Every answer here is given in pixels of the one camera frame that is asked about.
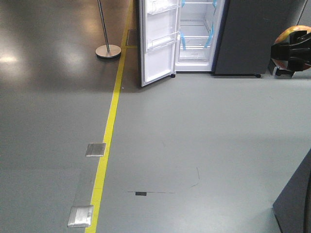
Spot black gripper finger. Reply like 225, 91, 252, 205
271, 31, 311, 72

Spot red yellow apple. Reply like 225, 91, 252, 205
273, 25, 311, 70

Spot white fridge door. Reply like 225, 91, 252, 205
137, 0, 181, 87

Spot white fridge interior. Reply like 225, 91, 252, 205
175, 0, 227, 72

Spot clear middle door bin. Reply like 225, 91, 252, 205
146, 32, 179, 51

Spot clear door bin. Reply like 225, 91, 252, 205
146, 32, 179, 51
147, 0, 181, 15

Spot clear upper door bin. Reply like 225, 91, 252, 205
147, 0, 181, 15

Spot grey speckled kitchen counter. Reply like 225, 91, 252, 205
273, 151, 311, 233

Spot black floor tape piece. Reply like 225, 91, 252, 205
135, 191, 147, 196

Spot upper metal floor plate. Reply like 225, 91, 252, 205
85, 143, 106, 157

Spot metal floor plate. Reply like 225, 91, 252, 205
67, 205, 94, 228
85, 143, 106, 157

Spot lower metal floor plate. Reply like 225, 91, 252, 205
67, 205, 94, 228

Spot brushed metal stanchion post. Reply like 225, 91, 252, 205
95, 0, 121, 59

